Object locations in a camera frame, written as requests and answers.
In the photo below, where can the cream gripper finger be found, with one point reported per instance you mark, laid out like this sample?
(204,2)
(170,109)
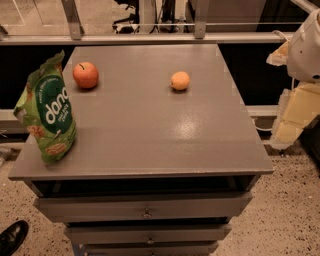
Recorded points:
(279,56)
(297,108)

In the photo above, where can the orange fruit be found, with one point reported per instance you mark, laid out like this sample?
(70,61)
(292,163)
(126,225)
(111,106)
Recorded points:
(180,80)

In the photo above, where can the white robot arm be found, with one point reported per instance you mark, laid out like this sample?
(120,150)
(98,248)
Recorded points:
(303,63)

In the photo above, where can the green rice chip bag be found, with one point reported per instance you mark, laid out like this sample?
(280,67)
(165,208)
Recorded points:
(45,110)

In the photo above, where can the grey drawer cabinet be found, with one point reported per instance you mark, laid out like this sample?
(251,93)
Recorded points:
(136,135)

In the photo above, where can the black office chair base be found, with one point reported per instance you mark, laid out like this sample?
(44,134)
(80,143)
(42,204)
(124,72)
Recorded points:
(130,24)

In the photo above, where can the red apple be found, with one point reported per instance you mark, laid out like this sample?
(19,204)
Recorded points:
(85,75)

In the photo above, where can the top grey drawer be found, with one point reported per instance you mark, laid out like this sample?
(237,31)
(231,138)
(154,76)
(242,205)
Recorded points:
(143,207)

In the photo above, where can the grey drawer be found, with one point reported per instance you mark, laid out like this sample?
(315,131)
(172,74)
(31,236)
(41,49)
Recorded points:
(143,207)
(148,234)
(203,248)

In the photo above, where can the bottom grey drawer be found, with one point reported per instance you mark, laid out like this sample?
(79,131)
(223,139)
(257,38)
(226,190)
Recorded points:
(203,248)

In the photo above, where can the middle grey drawer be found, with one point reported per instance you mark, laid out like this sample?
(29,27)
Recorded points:
(148,234)

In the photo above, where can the black shoe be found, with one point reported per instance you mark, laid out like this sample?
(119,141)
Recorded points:
(13,237)

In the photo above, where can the metal railing frame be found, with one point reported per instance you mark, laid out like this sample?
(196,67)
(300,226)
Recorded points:
(88,22)

